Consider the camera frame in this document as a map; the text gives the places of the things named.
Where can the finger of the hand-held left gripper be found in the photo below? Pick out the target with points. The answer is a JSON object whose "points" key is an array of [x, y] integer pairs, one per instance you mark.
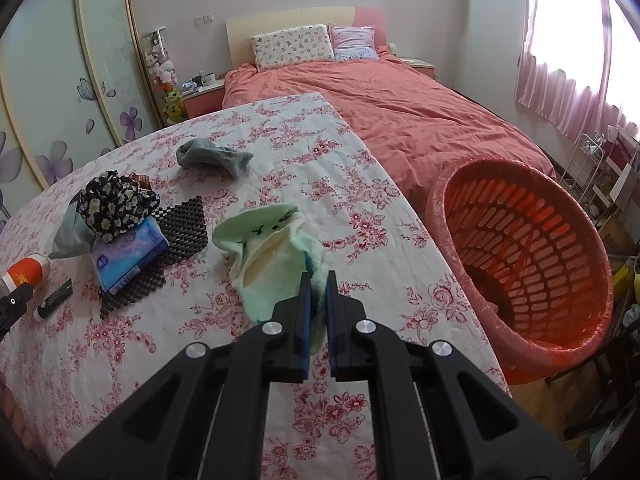
{"points": [[10, 312]]}

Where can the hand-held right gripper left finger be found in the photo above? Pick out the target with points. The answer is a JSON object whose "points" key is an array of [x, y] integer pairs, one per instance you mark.
{"points": [[302, 332]]}

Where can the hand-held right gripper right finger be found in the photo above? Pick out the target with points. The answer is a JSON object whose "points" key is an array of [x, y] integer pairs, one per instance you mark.
{"points": [[333, 332]]}

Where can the light green sock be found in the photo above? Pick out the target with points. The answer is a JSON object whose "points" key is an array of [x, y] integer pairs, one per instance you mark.
{"points": [[260, 255]]}

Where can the beaded seat cover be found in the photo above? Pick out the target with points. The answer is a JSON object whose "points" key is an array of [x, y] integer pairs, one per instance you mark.
{"points": [[187, 232]]}

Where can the orange plastic laundry basket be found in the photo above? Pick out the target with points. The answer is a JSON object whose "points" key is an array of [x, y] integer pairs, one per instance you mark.
{"points": [[525, 260]]}

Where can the orange and white bottle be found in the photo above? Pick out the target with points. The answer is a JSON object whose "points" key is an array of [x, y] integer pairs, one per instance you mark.
{"points": [[25, 271]]}

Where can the small black stick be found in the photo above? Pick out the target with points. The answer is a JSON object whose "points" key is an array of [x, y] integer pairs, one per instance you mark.
{"points": [[55, 299]]}

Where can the grey cloth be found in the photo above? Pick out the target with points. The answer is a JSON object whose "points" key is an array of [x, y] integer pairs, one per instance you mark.
{"points": [[70, 240]]}

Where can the blue tissue pack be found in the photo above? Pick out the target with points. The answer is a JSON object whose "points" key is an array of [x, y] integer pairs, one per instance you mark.
{"points": [[130, 255]]}

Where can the pink floral tablecloth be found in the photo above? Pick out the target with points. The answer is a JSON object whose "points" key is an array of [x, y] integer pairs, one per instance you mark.
{"points": [[350, 200]]}

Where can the black floral scrunchie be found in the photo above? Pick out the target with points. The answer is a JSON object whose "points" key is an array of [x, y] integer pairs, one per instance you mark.
{"points": [[112, 207]]}

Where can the grey sock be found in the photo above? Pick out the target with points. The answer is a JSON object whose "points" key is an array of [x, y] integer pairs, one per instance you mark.
{"points": [[210, 157]]}

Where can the bed with salmon duvet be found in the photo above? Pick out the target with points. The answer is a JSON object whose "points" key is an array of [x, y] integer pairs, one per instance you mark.
{"points": [[410, 110]]}

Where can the floral sliding wardrobe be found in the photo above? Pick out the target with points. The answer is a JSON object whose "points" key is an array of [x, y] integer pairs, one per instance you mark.
{"points": [[65, 75]]}

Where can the pink nightstand with mug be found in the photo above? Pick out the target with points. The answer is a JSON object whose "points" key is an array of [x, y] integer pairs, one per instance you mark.
{"points": [[202, 100]]}

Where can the yellow-green plush toy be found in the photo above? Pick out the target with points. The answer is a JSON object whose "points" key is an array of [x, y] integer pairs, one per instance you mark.
{"points": [[173, 105]]}

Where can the white mug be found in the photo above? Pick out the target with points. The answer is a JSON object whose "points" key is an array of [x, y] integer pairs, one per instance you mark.
{"points": [[209, 79]]}

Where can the floral pillow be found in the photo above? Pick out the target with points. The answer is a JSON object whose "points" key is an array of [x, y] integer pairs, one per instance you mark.
{"points": [[292, 46]]}

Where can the small white plush toy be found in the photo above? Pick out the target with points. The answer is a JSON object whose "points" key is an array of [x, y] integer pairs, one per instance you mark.
{"points": [[393, 49]]}

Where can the pink striped pillow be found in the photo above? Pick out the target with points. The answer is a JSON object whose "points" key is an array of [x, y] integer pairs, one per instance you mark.
{"points": [[352, 42]]}

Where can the clear tube of plush toys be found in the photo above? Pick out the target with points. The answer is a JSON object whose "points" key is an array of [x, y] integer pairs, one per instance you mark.
{"points": [[159, 60]]}

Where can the cream and pink headboard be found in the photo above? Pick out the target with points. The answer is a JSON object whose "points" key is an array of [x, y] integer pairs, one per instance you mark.
{"points": [[280, 25]]}

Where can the red and white shelf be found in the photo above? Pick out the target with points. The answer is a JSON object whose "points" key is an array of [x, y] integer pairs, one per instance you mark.
{"points": [[622, 160]]}

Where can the pink curtain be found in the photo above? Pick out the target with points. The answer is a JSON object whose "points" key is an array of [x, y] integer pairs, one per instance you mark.
{"points": [[565, 60]]}

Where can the white wall socket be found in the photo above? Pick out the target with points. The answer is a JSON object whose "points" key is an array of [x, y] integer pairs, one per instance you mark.
{"points": [[202, 20]]}

